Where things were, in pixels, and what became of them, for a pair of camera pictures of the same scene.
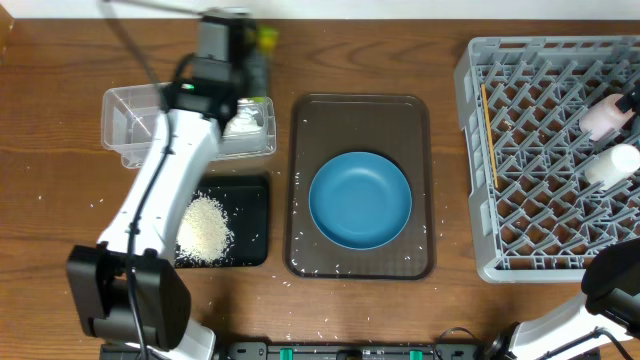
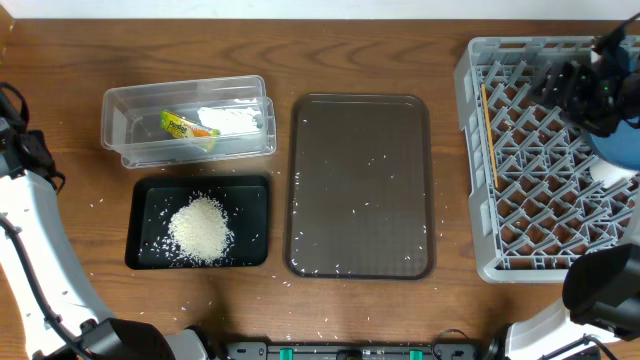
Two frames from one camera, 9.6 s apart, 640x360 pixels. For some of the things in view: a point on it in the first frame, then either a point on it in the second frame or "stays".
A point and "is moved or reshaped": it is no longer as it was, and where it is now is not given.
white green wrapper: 267,38 is moved or reshaped
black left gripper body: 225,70 → 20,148
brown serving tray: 396,126 stays
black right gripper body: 636,91 → 597,104
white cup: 615,164 stays
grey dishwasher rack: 519,101 stays
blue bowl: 360,200 → 622,148
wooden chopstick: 490,138 stays
